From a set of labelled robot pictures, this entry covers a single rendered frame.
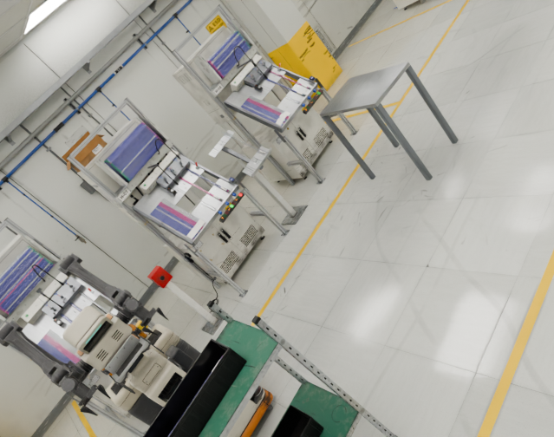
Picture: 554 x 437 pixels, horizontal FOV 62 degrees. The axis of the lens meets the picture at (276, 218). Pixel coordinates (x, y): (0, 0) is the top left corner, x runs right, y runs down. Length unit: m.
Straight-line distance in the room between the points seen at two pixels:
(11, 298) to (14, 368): 1.80
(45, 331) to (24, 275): 0.48
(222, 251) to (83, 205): 1.96
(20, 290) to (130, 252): 2.01
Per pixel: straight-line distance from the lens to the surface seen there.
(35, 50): 6.03
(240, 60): 5.12
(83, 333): 2.65
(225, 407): 1.99
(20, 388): 6.00
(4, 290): 4.23
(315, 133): 5.28
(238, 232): 4.64
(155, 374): 2.89
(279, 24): 6.81
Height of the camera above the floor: 2.09
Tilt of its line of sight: 25 degrees down
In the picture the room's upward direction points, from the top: 44 degrees counter-clockwise
